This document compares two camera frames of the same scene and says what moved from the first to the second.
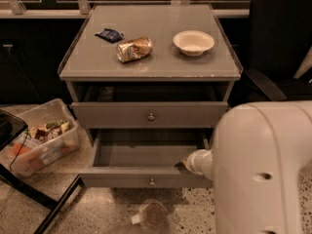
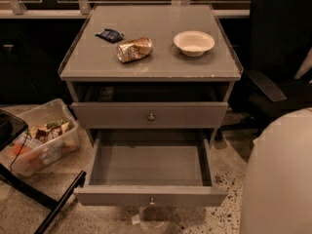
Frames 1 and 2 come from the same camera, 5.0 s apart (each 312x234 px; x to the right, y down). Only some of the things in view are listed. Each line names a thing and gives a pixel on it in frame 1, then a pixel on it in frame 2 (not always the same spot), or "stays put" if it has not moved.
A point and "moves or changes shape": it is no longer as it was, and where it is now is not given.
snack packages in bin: (39, 134) stays put
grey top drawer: (145, 105) stays put
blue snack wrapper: (110, 35) stays put
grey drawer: (143, 158) moves or changes shape
